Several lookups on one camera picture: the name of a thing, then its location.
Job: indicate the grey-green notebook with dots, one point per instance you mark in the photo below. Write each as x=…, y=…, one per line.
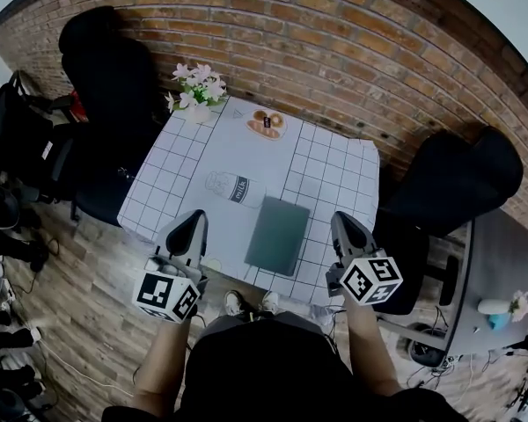
x=277, y=237

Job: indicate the red object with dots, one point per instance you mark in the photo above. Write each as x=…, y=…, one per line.
x=77, y=109

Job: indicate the white oval object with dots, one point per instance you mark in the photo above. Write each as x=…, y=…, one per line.
x=493, y=306

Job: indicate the person's left white shoe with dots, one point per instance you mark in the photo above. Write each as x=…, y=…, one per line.
x=232, y=302

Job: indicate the person's right forearm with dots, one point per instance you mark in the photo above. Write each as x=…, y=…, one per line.
x=368, y=345

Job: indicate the person's white shoe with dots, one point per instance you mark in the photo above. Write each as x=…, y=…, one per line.
x=270, y=301
x=232, y=302

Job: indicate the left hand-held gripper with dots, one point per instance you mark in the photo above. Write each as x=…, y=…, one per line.
x=165, y=290

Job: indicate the black office chair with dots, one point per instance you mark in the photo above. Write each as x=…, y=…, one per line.
x=449, y=183
x=110, y=104

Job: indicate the grey desk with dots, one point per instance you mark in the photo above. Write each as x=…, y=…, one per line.
x=493, y=262

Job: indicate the black round floor base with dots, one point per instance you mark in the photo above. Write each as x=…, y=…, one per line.
x=424, y=353

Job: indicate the white grid tablecloth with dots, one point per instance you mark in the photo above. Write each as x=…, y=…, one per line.
x=180, y=156

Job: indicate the teal small object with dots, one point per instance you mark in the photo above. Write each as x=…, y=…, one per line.
x=498, y=320

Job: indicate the person's black shirt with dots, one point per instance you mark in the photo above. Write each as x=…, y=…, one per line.
x=264, y=376

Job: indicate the person's right white shoe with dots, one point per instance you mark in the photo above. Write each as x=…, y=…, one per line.
x=270, y=301

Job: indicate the white flower vase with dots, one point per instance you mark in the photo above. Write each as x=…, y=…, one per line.
x=199, y=113

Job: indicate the black mesh chair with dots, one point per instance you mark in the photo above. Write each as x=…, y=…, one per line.
x=13, y=139

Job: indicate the pink artificial flowers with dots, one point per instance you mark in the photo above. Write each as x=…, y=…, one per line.
x=200, y=84

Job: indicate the person's left forearm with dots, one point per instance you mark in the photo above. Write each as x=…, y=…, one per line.
x=163, y=358

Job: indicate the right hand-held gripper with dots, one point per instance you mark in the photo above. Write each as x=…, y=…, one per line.
x=369, y=279

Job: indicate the small pink flower bunch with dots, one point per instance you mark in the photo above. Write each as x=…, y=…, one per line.
x=520, y=305

